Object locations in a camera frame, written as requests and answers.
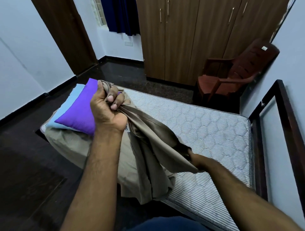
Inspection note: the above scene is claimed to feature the brown wooden wardrobe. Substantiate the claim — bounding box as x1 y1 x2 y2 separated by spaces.
136 0 290 87

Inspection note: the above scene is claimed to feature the person's right hand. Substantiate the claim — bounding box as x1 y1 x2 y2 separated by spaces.
188 149 213 171

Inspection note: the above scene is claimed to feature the person's navy blue shirt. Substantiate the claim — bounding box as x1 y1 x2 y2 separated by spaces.
130 216 210 231

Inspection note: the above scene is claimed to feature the person's right forearm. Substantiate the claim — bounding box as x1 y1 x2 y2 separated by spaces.
205 159 303 231

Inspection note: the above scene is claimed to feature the person's left forearm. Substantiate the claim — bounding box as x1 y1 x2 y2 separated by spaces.
61 128 124 231

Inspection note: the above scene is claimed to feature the light blue pillow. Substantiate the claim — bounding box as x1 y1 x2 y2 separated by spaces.
45 83 86 130

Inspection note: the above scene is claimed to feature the person's left hand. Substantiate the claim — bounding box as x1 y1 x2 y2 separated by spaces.
90 81 129 134

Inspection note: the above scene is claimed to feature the beige striped bed sheet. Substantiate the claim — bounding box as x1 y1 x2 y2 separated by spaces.
44 80 200 205

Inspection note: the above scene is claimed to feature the dark wooden bed frame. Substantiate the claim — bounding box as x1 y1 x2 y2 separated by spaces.
247 80 305 205

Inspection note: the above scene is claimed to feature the white striped mattress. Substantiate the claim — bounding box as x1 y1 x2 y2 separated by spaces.
40 87 254 231

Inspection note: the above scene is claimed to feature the maroon plastic chair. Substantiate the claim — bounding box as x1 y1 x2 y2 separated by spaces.
196 38 280 103

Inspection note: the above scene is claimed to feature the white window grille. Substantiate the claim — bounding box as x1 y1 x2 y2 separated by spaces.
93 0 108 27

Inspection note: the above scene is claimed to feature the printed wall poster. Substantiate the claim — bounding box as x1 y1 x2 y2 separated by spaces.
270 0 296 43

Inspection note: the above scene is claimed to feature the dark wooden door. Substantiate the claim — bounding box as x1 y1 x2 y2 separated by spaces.
31 0 98 76

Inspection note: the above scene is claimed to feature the purple dotted pillow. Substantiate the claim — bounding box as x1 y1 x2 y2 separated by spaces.
54 78 122 136

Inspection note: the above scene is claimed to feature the dark blue curtain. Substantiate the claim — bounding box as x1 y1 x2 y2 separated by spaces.
100 0 140 36

